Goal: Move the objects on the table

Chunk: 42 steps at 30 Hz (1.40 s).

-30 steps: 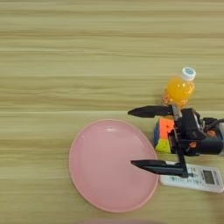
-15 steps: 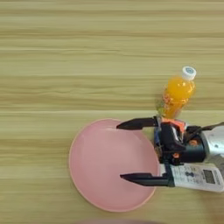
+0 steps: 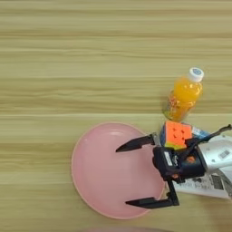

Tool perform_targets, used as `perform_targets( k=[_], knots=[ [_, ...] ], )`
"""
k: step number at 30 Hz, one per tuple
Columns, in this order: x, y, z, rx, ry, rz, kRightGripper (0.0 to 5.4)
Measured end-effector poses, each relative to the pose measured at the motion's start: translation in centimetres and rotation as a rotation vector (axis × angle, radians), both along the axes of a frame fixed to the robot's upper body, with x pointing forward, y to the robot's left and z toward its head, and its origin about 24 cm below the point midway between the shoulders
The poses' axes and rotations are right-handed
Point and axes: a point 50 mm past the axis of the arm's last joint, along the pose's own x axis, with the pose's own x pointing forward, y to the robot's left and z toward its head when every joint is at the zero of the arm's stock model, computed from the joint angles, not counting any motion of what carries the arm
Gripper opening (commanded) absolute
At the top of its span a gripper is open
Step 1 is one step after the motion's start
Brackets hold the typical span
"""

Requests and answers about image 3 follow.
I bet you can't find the orange yellow Rubik's cube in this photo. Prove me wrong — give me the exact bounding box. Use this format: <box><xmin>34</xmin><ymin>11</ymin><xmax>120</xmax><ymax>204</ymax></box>
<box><xmin>159</xmin><ymin>121</ymin><xmax>193</xmax><ymax>150</ymax></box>

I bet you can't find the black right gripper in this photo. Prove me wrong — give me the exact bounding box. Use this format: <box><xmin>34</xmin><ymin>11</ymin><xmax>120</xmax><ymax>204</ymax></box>
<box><xmin>115</xmin><ymin>132</ymin><xmax>208</xmax><ymax>210</ymax></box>

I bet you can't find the small black box white label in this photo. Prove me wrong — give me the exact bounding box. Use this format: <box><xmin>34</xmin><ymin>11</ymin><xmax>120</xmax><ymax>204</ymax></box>
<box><xmin>152</xmin><ymin>146</ymin><xmax>182</xmax><ymax>179</ymax></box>

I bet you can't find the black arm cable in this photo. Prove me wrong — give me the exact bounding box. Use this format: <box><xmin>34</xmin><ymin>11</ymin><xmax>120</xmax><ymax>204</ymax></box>
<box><xmin>178</xmin><ymin>124</ymin><xmax>232</xmax><ymax>161</ymax></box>

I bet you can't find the pink round plastic plate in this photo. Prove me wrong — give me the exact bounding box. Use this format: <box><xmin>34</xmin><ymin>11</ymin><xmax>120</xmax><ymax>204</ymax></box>
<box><xmin>71</xmin><ymin>121</ymin><xmax>167</xmax><ymax>220</ymax></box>

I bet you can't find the orange juice bottle white cap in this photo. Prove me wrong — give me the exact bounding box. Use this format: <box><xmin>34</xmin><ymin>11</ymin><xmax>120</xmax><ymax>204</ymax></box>
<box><xmin>162</xmin><ymin>67</ymin><xmax>205</xmax><ymax>122</ymax></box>

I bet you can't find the white remote control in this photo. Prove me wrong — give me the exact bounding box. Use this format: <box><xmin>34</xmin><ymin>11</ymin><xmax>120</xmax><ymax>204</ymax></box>
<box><xmin>173</xmin><ymin>171</ymin><xmax>232</xmax><ymax>200</ymax></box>

